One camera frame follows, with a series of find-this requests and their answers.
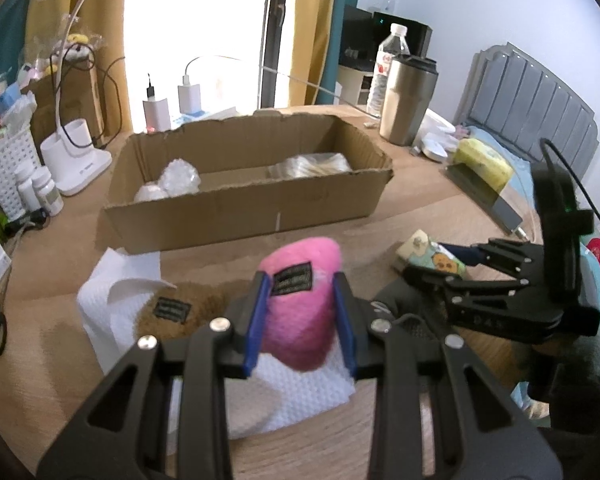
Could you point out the white plastic bag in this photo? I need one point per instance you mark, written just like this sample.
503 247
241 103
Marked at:
22 110

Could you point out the pink plush toy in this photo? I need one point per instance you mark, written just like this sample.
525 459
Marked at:
300 330

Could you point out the clear bag of small plush toys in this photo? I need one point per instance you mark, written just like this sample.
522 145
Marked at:
70 45

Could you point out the steel tumbler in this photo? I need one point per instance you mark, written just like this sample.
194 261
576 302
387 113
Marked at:
405 105

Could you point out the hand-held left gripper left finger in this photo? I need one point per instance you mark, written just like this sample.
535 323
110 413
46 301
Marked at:
260 325

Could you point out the black door frame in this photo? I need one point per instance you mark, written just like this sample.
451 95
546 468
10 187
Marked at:
275 25

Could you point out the brown plush toy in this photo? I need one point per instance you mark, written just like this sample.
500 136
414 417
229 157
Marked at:
200 305

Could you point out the black flat device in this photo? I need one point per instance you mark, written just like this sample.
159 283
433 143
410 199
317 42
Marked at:
485 195

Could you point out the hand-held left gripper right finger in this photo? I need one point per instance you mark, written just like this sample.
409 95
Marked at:
344 325

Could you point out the white plastic container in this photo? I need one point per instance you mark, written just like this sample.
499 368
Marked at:
437 121

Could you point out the yellow tissue pack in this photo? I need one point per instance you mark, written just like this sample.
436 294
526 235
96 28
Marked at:
482 162

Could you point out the clear water bottle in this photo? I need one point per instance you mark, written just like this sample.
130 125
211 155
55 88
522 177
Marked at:
382 70

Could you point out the white desk lamp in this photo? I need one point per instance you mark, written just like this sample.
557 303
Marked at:
75 160

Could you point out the white wall charger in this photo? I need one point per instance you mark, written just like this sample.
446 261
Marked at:
189 95

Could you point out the yellow curtain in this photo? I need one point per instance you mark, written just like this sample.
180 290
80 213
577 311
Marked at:
115 75
312 20

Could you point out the brown paper bag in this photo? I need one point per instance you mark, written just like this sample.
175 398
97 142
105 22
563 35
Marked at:
80 100

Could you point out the white pill bottle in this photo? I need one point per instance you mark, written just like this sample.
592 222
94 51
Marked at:
25 187
47 192

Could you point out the white charger with black plug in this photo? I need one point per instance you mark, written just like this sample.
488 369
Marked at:
156 112

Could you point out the small cartoon printed packet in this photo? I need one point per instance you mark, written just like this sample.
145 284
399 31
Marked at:
425 256

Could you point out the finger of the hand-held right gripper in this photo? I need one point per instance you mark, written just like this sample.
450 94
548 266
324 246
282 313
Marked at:
430 280
462 253

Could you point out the black box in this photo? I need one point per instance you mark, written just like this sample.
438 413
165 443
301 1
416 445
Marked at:
355 35

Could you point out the clear plastic bag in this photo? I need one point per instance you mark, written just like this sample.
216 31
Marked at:
310 165

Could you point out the white power strip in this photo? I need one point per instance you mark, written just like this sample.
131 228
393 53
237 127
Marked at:
205 115

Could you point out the grey padded headboard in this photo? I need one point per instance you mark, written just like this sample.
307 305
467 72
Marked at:
530 95

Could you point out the black speaker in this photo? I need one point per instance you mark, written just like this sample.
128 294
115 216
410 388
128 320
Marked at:
420 35

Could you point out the dark grey sock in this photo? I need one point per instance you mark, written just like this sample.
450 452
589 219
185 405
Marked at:
405 305

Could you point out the blue cloth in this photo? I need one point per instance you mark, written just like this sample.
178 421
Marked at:
7 97

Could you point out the white plastic basket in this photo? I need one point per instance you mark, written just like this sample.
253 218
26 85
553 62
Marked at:
10 160

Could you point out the bubble wrap ball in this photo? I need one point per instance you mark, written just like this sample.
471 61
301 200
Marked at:
180 177
150 193

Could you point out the white paper towel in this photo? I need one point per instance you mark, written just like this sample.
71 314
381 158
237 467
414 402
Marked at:
110 300

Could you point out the cardboard box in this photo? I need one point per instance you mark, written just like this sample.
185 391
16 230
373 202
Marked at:
230 210

